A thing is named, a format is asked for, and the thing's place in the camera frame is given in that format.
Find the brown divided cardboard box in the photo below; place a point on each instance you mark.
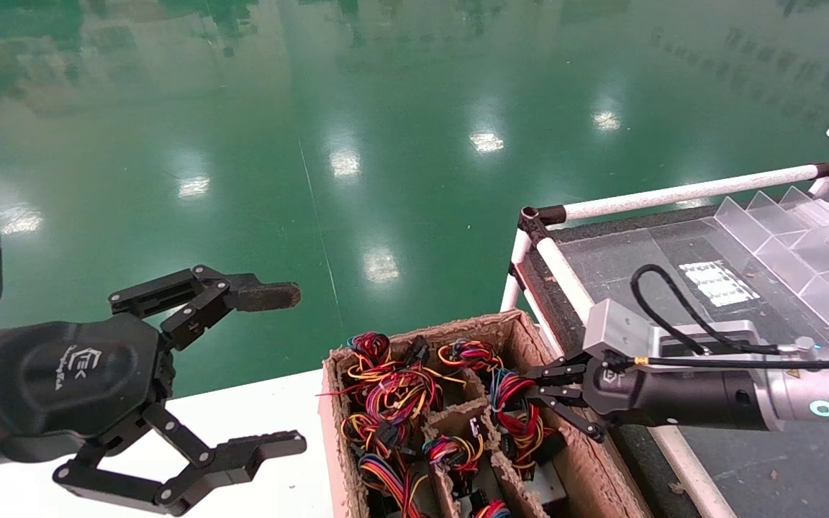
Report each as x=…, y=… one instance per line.
x=580, y=475

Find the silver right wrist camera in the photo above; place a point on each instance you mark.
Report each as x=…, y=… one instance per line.
x=616, y=327

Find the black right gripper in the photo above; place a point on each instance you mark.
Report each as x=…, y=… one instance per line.
x=673, y=399

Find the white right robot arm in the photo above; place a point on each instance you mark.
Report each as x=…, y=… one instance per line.
x=803, y=396

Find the clear acrylic divider rack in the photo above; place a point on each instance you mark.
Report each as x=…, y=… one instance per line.
x=781, y=252

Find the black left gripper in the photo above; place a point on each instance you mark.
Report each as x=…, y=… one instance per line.
x=62, y=381

